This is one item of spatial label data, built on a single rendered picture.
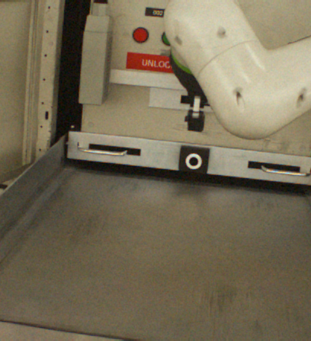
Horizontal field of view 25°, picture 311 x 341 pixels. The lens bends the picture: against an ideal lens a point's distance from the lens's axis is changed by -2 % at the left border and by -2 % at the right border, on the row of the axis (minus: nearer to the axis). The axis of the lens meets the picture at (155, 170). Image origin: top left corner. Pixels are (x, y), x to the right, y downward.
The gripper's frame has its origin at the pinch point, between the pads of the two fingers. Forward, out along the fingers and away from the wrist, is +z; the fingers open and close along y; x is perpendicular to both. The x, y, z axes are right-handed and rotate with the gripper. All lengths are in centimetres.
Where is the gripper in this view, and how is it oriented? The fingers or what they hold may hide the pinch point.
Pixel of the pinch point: (197, 108)
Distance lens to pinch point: 128.9
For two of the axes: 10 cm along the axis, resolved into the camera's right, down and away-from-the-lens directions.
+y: -1.2, 9.6, -2.6
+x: 9.9, 1.1, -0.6
